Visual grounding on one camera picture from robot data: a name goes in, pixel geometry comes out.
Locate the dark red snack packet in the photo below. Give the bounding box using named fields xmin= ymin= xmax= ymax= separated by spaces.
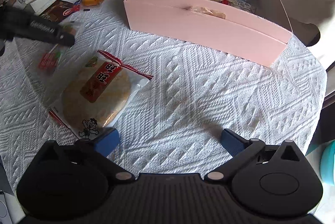
xmin=40 ymin=0 xmax=74 ymax=23

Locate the small red label packet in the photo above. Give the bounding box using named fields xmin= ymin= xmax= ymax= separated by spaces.
xmin=37 ymin=51 xmax=62 ymax=75

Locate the rice cracker packet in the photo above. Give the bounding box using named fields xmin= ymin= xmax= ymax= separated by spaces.
xmin=49 ymin=50 xmax=152 ymax=140

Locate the white quilted tablecloth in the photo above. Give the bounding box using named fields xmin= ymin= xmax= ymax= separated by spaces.
xmin=1 ymin=0 xmax=327 ymax=189

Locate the pink gift box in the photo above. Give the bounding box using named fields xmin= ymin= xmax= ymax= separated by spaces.
xmin=124 ymin=0 xmax=293 ymax=66

